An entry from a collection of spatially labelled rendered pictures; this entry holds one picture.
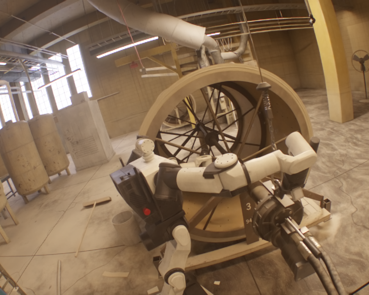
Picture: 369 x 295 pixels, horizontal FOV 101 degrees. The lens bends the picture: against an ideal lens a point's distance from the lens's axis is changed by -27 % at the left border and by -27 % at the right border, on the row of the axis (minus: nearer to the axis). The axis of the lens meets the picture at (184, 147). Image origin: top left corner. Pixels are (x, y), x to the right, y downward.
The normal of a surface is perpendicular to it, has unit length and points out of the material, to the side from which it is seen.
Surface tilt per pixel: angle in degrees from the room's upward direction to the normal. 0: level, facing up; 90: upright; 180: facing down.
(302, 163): 115
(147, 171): 41
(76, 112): 90
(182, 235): 90
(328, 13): 90
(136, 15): 96
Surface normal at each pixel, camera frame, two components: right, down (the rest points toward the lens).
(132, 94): 0.07, 0.26
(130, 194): 0.50, 0.11
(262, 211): -0.89, -0.42
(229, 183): -0.65, 0.50
